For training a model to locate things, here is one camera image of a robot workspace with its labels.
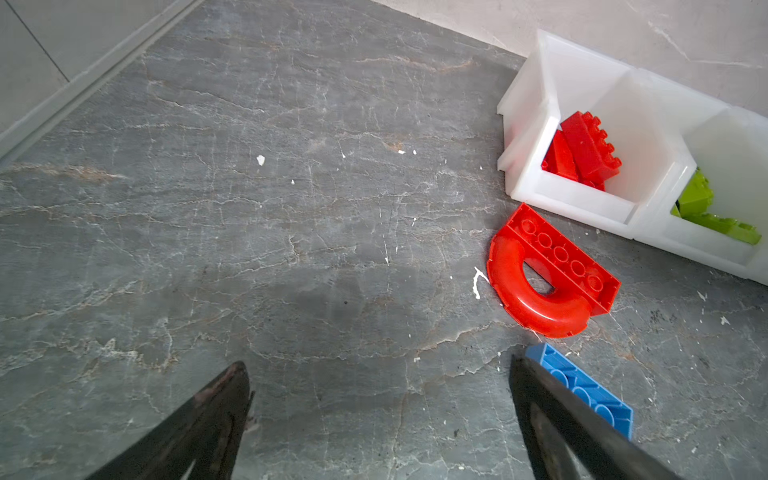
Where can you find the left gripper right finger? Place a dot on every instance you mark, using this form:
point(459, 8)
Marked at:
point(557, 427)

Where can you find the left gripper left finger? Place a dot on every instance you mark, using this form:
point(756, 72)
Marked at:
point(199, 440)

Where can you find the green lego brick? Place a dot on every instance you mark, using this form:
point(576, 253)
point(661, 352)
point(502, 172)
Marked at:
point(730, 227)
point(696, 198)

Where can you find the red lego brick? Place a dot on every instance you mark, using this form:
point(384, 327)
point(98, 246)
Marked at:
point(592, 153)
point(559, 159)

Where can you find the blue lego brick left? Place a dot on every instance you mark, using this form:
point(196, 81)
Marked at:
point(599, 399)

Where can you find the white middle bin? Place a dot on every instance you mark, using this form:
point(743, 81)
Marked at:
point(716, 214)

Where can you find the white bin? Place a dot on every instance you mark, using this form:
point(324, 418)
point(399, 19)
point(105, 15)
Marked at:
point(558, 79)
point(716, 214)

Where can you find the white left bin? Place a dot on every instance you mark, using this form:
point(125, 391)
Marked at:
point(558, 79)

